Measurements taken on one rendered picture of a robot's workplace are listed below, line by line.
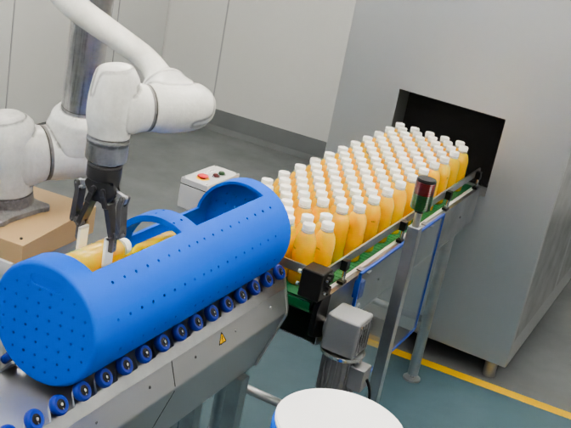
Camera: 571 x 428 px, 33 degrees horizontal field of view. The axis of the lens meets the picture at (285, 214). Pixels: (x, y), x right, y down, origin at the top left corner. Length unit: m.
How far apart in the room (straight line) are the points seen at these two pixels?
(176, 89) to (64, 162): 0.68
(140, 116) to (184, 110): 0.10
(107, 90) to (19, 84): 4.36
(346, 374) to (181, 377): 0.69
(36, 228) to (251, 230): 0.58
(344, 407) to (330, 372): 0.87
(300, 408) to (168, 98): 0.71
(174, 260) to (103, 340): 0.31
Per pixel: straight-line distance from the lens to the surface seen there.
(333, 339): 2.93
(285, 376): 4.27
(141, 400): 2.33
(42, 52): 6.46
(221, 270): 2.42
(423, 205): 3.00
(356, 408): 2.12
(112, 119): 2.01
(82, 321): 2.05
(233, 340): 2.65
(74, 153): 2.68
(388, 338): 3.18
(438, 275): 4.25
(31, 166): 2.66
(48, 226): 2.67
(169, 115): 2.06
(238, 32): 7.42
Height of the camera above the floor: 2.11
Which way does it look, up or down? 20 degrees down
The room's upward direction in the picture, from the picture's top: 11 degrees clockwise
